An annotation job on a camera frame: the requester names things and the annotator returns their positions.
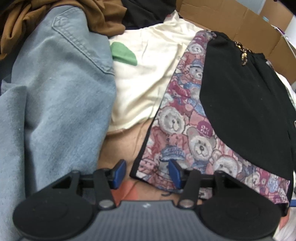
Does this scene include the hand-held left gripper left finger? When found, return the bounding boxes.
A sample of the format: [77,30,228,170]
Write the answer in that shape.
[52,159,127,209]

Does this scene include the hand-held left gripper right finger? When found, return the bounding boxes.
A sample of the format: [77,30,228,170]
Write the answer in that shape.
[168,160,232,208]

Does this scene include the black bear-print skirt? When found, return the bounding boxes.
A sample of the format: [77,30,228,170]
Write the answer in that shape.
[129,30,296,218]

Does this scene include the light blue jeans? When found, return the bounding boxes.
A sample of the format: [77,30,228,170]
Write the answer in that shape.
[0,5,117,241]

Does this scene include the cream bear-print blanket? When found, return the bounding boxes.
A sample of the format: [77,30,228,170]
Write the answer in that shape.
[97,10,296,241]

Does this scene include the brown garment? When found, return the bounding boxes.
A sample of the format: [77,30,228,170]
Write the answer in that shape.
[0,0,126,62]

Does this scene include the black cloth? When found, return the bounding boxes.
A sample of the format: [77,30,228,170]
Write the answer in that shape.
[120,0,178,30]

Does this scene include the folded cardboard sheet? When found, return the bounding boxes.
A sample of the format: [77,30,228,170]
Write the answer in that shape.
[176,0,296,85]

